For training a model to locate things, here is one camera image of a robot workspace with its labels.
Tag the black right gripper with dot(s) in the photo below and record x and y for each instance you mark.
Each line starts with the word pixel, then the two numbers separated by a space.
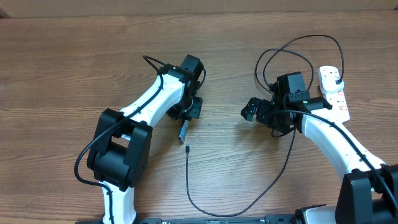
pixel 262 106

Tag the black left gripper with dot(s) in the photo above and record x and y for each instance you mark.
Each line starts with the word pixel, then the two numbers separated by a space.
pixel 194 111

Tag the blue Galaxy smartphone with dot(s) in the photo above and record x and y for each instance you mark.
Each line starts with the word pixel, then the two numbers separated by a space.
pixel 183 131

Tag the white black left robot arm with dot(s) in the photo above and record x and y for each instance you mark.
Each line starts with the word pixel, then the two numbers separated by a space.
pixel 117 157

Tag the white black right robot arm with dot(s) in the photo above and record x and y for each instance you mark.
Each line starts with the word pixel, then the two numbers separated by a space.
pixel 368 192

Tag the white charger plug adapter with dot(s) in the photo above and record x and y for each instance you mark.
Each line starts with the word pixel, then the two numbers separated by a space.
pixel 329 85

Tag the white power strip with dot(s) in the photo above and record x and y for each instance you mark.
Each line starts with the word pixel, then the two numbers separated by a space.
pixel 336 99

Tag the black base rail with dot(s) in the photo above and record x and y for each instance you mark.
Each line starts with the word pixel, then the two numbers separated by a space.
pixel 268 219

